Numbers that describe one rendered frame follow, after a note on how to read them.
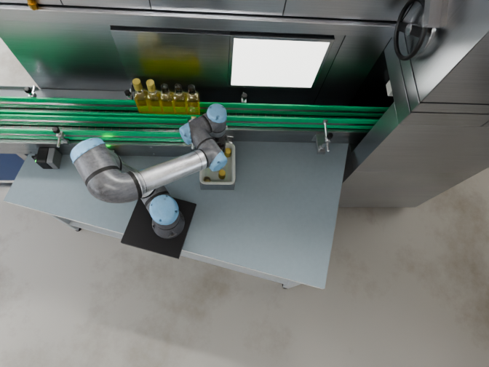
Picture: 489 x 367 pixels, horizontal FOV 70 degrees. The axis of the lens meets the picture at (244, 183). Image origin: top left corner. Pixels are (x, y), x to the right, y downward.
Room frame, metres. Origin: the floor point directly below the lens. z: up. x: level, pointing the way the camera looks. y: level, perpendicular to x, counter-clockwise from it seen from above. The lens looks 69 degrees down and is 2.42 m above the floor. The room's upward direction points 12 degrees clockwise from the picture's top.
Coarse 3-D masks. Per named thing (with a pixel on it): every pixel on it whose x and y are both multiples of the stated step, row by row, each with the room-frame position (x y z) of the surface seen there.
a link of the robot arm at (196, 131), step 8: (192, 120) 0.67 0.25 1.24; (200, 120) 0.66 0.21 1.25; (184, 128) 0.62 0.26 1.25; (192, 128) 0.62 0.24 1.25; (200, 128) 0.63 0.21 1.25; (208, 128) 0.65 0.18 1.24; (184, 136) 0.59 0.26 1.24; (192, 136) 0.60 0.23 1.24; (200, 136) 0.60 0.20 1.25; (208, 136) 0.61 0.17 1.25
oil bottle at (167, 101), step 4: (172, 92) 0.88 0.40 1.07; (160, 96) 0.84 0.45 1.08; (164, 96) 0.84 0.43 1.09; (168, 96) 0.84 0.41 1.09; (172, 96) 0.86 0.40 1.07; (160, 100) 0.83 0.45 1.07; (164, 100) 0.83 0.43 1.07; (168, 100) 0.83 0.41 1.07; (172, 100) 0.84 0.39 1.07; (164, 104) 0.83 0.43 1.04; (168, 104) 0.83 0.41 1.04; (172, 104) 0.84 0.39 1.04; (164, 108) 0.82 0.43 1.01; (168, 108) 0.83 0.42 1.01; (172, 108) 0.83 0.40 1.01; (164, 112) 0.82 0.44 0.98; (168, 112) 0.83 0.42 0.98; (172, 112) 0.83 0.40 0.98
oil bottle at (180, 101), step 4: (184, 92) 0.88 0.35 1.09; (176, 96) 0.85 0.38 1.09; (180, 96) 0.85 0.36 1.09; (184, 96) 0.86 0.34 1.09; (176, 100) 0.84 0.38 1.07; (180, 100) 0.84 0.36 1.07; (184, 100) 0.85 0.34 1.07; (176, 104) 0.84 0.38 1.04; (180, 104) 0.84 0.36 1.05; (184, 104) 0.85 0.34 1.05; (176, 108) 0.84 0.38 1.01; (180, 108) 0.84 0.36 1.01; (184, 108) 0.84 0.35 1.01; (176, 112) 0.84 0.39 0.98; (180, 112) 0.84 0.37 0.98; (184, 112) 0.84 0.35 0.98
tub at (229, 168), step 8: (232, 144) 0.80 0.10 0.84; (232, 152) 0.77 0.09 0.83; (232, 160) 0.72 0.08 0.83; (208, 168) 0.68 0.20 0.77; (224, 168) 0.69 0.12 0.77; (232, 168) 0.68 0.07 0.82; (200, 176) 0.60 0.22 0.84; (208, 176) 0.63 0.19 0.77; (216, 176) 0.64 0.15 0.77; (232, 176) 0.64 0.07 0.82; (224, 184) 0.59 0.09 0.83
